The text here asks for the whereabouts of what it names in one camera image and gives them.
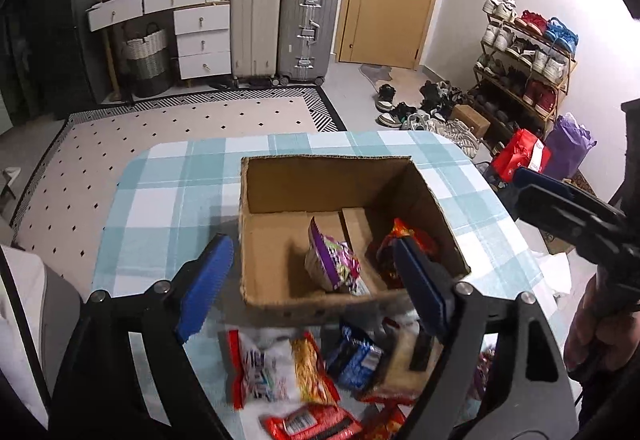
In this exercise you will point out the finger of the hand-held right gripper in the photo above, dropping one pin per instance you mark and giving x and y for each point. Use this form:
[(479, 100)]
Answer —
[(560, 210)]

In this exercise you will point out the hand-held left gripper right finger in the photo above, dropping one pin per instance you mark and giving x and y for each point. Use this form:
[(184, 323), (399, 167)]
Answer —
[(422, 287)]

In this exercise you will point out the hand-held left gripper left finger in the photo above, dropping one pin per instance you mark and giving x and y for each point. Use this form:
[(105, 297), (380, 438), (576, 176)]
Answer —
[(205, 290)]

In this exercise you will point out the dark red snack packet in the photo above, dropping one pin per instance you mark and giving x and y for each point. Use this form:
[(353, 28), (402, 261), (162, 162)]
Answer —
[(385, 250)]

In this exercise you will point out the tan snack packet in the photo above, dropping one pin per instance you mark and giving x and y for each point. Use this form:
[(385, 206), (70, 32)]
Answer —
[(395, 370)]

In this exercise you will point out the blue snack packet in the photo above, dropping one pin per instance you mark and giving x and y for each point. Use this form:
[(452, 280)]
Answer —
[(355, 360)]

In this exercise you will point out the white red noodle snack packet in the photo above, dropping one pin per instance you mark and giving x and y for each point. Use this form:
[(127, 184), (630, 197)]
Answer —
[(265, 370)]

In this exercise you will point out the small purple snack packet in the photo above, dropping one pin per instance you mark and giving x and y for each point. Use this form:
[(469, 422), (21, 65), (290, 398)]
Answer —
[(482, 375)]

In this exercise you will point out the bright red snack packet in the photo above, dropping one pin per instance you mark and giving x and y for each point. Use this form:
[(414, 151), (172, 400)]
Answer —
[(310, 425)]

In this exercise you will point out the person's right hand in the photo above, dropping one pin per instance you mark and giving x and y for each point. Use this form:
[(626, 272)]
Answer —
[(605, 345)]

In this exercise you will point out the white plastic bag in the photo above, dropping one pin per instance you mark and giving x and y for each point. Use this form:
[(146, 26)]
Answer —
[(552, 270)]

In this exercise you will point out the purple shopping bag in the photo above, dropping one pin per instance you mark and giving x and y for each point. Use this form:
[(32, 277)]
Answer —
[(567, 150)]

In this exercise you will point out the red shopping bag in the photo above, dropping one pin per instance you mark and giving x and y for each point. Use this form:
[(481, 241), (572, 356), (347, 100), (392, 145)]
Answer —
[(520, 155)]

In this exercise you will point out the teal checked tablecloth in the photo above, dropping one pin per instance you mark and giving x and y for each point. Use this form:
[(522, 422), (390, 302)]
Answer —
[(175, 200)]

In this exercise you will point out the wooden shoe rack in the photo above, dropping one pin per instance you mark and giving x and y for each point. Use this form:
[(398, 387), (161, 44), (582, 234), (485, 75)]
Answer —
[(570, 70)]

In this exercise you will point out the small closed cardboard box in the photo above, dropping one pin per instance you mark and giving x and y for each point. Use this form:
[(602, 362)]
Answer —
[(470, 120)]

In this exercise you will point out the pile of loose shoes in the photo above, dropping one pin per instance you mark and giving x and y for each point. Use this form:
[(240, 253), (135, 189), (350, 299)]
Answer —
[(435, 115)]

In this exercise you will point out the cream patterned rug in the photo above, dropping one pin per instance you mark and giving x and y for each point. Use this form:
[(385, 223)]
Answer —
[(150, 130)]

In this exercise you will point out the grey white appliance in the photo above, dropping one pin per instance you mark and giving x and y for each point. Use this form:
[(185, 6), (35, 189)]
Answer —
[(30, 320)]

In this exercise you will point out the grey doormat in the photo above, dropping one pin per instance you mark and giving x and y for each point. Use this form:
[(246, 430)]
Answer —
[(375, 75)]

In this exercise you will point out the white stool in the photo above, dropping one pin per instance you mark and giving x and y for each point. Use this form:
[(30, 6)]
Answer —
[(10, 180)]

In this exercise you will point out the woven laundry basket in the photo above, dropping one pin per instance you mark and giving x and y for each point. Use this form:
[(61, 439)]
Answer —
[(147, 60)]

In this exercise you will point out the white drawer dresser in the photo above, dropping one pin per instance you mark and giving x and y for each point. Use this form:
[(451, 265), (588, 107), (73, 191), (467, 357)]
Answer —
[(200, 40)]

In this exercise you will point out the beige suitcase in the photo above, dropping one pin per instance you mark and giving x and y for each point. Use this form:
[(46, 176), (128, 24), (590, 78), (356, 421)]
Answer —
[(255, 30)]

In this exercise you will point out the silver suitcase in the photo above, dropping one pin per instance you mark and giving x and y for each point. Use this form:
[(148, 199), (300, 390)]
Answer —
[(307, 30)]

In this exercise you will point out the dark tall cabinet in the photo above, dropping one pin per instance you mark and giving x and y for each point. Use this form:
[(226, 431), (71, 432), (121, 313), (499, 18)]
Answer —
[(50, 30)]

